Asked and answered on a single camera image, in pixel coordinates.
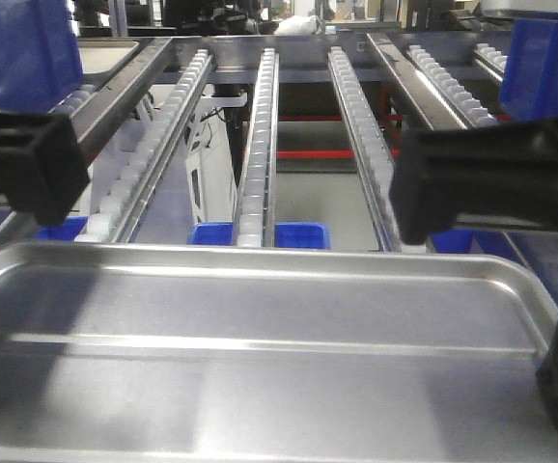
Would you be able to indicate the small silver ribbed tray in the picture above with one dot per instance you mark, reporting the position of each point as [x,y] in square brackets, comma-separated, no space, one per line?
[152,354]

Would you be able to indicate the beige tray far left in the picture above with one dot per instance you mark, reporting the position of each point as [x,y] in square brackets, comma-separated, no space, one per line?
[99,58]

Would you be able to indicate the white machine below shelf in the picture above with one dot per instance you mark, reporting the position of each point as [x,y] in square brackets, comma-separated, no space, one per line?
[210,174]

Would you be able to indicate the far left roller track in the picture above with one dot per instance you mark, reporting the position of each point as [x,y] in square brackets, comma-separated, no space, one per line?
[74,100]

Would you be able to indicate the blue bin lower right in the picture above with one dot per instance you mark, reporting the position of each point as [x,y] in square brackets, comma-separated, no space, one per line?
[538,252]

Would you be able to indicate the far right roller track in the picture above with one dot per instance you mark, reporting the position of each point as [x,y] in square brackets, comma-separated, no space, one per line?
[468,109]

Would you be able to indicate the left white roller track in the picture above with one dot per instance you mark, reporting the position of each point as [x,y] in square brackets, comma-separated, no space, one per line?
[122,209]

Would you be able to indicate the white roller track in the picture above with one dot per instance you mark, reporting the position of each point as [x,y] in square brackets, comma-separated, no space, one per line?
[372,156]
[254,218]
[122,209]

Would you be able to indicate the blue bin upper right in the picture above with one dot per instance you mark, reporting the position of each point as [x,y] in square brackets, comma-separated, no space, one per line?
[529,88]

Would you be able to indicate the blue bin upper left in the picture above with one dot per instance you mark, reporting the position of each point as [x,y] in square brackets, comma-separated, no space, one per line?
[39,56]

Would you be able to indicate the right white roller track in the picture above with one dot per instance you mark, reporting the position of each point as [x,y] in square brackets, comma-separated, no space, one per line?
[372,156]

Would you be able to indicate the small blue bin below left-centre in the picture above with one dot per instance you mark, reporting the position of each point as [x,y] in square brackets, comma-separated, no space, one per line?
[211,233]

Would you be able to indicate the middle white roller track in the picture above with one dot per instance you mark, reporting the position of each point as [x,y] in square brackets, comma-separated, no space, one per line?
[254,218]

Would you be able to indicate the small blue bin below centre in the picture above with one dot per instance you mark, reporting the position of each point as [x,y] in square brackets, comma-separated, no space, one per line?
[302,235]

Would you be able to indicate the left steel divider rail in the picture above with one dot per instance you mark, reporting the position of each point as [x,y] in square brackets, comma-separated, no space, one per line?
[96,120]

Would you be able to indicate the steel divider rail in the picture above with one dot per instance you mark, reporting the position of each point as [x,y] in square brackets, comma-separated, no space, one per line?
[410,90]
[96,120]

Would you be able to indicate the right steel divider rail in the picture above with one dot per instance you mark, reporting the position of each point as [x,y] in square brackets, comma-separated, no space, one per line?
[410,90]

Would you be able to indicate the red floor frame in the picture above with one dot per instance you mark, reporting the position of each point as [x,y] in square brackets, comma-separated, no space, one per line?
[312,128]

